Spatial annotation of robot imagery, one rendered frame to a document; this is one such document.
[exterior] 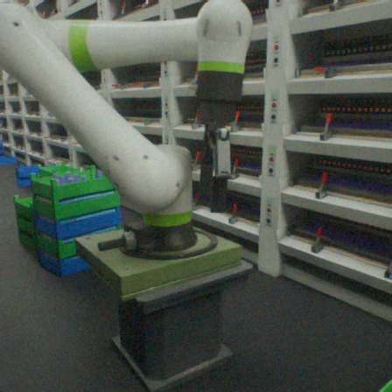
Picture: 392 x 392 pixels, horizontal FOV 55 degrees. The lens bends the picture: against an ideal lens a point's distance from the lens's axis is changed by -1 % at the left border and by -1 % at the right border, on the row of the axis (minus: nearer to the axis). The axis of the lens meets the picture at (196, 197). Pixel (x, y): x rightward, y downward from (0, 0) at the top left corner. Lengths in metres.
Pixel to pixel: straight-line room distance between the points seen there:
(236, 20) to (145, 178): 0.33
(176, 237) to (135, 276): 0.17
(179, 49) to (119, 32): 0.14
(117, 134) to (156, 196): 0.14
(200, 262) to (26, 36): 0.59
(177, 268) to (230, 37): 0.49
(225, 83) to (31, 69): 0.37
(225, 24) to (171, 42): 0.19
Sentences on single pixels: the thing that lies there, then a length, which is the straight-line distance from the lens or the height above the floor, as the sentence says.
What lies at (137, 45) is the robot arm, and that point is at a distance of 0.91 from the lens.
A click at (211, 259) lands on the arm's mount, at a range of 0.90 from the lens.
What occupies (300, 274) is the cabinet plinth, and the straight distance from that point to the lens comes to 1.54.
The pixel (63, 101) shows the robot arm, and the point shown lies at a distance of 0.78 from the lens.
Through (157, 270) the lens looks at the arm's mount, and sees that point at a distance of 0.83.
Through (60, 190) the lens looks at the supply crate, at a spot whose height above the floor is 0.35.
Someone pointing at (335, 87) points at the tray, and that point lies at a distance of 1.31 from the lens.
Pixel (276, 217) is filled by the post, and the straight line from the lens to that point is 1.49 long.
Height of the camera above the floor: 0.68
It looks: 14 degrees down
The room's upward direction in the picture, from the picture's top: straight up
